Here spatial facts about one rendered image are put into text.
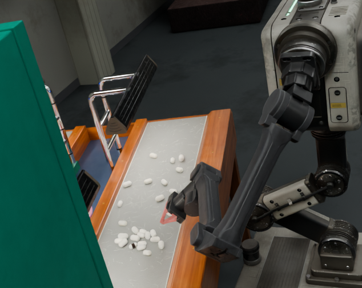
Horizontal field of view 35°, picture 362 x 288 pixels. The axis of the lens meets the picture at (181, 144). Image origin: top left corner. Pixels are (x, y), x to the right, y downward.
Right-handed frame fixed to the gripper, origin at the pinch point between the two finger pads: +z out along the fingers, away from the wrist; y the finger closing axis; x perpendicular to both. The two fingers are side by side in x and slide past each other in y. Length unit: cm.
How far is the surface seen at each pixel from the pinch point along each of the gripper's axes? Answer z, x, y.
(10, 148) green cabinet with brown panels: -67, -52, 97
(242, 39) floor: 56, 60, -414
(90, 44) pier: 132, -57, -344
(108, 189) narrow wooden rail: 28.3, -13.7, -35.6
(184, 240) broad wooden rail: 0.9, 10.1, 0.3
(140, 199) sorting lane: 19.4, -2.7, -30.4
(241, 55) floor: 56, 61, -369
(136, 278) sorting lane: 13.6, 2.6, 14.6
